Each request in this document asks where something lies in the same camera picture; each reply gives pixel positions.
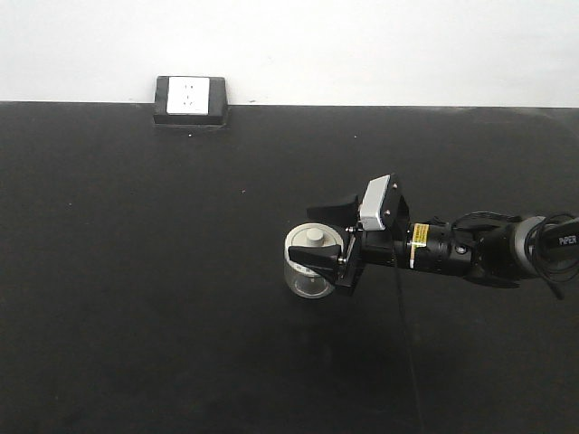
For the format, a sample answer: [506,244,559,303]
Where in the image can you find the white socket in black box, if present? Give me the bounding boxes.
[153,76,229,127]

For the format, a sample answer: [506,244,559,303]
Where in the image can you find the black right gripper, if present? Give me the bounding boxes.
[288,194,410,296]

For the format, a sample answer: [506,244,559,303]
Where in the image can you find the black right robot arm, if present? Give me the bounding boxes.
[286,193,578,299]

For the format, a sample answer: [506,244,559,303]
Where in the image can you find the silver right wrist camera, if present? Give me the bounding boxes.
[358,174,410,231]

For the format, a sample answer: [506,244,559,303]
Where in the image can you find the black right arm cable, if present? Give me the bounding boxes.
[392,252,429,434]

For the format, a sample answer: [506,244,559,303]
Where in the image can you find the glass jar with cream lid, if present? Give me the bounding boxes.
[283,222,341,300]

